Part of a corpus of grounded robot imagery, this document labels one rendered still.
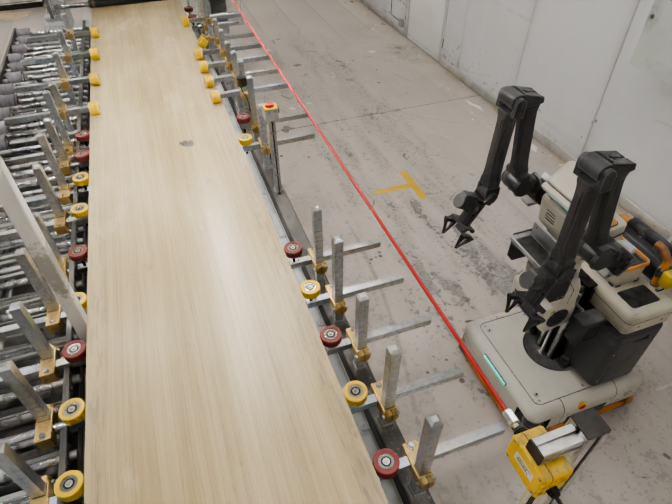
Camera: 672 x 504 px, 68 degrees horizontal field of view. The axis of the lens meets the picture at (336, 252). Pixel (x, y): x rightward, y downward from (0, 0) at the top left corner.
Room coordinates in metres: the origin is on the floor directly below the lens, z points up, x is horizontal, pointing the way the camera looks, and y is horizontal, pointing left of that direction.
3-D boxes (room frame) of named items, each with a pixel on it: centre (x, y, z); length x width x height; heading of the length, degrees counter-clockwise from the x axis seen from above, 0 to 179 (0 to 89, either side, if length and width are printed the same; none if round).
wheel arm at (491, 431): (0.72, -0.33, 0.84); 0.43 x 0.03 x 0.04; 109
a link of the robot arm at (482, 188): (1.56, -0.59, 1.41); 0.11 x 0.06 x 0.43; 19
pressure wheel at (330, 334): (1.12, 0.02, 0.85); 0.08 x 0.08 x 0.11
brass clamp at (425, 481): (0.67, -0.25, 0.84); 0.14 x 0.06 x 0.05; 19
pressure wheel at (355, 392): (0.89, -0.06, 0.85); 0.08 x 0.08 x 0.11
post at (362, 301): (1.12, -0.09, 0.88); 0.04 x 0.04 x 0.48; 19
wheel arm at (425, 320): (1.19, -0.16, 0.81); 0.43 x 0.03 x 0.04; 109
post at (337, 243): (1.36, -0.01, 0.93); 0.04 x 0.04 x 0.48; 19
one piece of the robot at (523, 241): (1.41, -0.82, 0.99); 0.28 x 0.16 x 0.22; 19
